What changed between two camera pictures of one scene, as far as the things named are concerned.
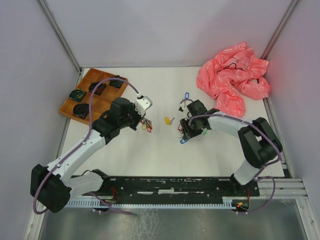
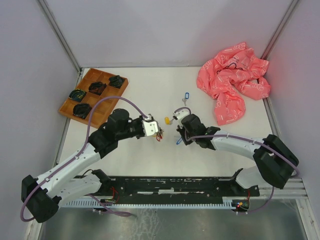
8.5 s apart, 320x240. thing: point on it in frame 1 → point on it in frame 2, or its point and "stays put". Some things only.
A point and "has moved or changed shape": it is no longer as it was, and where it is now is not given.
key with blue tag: [182, 141] has moved or changed shape
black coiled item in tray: [99, 89] stays put
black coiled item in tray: [81, 110] stays put
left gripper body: [133, 118] → [135, 127]
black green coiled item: [77, 95] stays put
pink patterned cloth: [232, 75] stays put
